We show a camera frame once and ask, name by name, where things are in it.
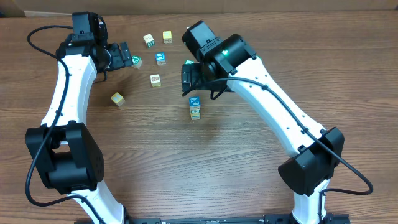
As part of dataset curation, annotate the yellow top block near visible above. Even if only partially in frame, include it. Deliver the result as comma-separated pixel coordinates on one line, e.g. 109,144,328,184
111,92,125,107

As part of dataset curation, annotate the yellow top block far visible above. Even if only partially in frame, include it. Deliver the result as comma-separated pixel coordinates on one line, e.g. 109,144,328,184
162,30,173,44

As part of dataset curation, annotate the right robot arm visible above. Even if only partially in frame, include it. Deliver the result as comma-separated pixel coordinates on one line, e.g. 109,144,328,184
182,21,350,223

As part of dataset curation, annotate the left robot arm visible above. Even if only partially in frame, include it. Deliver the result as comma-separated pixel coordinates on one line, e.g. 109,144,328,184
25,12,133,223

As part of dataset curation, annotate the white block green number side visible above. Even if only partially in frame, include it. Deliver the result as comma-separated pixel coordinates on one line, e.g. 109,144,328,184
190,106,201,116

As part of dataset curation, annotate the blue letter X block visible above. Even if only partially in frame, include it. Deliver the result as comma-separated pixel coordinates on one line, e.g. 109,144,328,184
189,96,201,108

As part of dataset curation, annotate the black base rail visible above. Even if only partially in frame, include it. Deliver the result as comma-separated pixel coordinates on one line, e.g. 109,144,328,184
126,213,351,224

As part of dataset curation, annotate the wooden block yellow side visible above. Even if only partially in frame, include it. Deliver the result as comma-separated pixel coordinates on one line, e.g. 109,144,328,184
150,74,161,87

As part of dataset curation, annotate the wooden block airplane drawing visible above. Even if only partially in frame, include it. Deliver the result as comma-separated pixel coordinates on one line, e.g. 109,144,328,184
191,114,201,119

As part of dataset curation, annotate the blue letter T block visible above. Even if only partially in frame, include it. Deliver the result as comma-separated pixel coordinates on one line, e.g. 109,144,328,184
155,52,166,65

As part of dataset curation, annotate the green letter block left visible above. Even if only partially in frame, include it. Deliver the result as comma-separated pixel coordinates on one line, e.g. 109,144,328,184
132,55,142,69

